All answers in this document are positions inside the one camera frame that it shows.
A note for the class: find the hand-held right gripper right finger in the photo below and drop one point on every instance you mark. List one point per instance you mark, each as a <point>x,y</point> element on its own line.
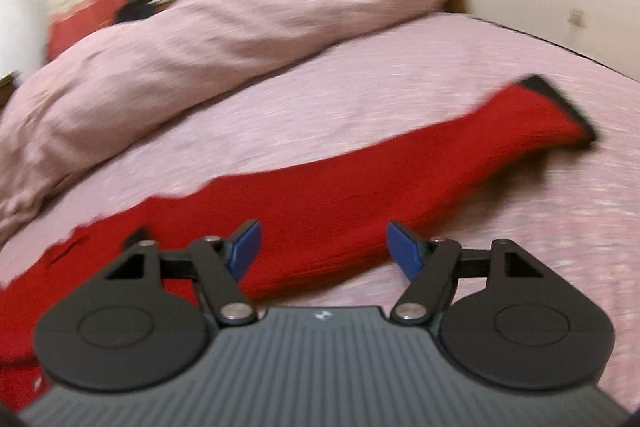
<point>403,252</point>

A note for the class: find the red knitted sweater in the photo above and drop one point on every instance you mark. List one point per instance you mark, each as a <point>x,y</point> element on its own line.
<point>325,207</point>

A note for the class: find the pink floral bed sheet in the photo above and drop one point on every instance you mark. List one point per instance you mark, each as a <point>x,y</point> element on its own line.
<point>450,57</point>

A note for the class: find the pink floral duvet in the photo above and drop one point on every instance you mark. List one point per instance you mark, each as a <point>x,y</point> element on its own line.
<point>210,37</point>

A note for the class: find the dark cloth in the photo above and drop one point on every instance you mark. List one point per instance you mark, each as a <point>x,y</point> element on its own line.
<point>137,9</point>

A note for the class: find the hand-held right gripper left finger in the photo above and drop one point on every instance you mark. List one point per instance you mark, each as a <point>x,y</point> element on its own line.
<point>247,248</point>

